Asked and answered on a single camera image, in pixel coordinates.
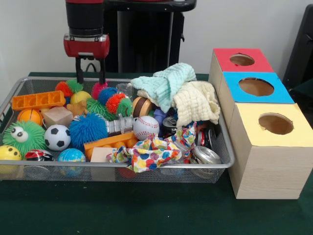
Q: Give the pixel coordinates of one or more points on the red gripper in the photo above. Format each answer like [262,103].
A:
[85,47]

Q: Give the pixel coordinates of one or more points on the multicolour spiky caterpillar toy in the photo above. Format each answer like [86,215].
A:
[115,100]

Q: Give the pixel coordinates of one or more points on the silver toy robot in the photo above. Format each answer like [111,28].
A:
[119,124]

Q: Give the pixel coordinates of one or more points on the orange plastic tray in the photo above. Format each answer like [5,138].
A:
[36,100]

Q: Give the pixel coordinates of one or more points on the light blue waffle cloth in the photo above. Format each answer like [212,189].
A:
[168,85]

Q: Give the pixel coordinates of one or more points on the cream waffle cloth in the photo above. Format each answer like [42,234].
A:
[195,102]

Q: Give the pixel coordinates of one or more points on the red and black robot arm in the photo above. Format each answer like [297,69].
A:
[84,17]

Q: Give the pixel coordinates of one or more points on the clear mesh bin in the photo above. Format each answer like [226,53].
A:
[171,175]

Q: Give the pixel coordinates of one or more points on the wooden box with three holes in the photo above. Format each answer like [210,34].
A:
[269,171]

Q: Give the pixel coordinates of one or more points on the large blue spiky ball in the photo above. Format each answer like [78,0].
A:
[88,131]

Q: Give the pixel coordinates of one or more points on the black and white soccer ball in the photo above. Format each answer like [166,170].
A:
[57,137]

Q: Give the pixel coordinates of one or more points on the white baseball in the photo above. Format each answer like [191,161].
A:
[146,127]

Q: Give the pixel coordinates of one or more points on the green googly-eyed puffer ball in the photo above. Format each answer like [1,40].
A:
[27,138]

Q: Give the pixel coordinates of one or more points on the colourful spotted cloth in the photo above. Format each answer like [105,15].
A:
[146,156]

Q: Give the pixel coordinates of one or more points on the dark green table cloth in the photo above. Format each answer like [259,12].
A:
[122,208]

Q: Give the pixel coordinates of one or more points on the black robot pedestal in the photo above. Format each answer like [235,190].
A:
[146,49]

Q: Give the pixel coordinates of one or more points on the black furniture frame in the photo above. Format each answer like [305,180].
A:
[300,49]

